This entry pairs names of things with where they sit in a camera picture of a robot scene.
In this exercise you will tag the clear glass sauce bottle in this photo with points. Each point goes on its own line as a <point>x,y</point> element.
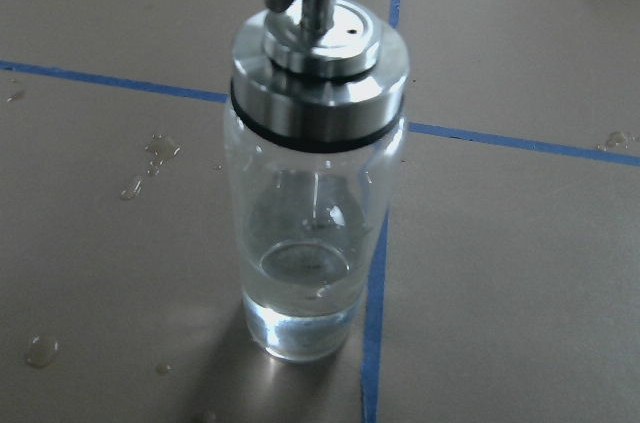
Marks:
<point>313,131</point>

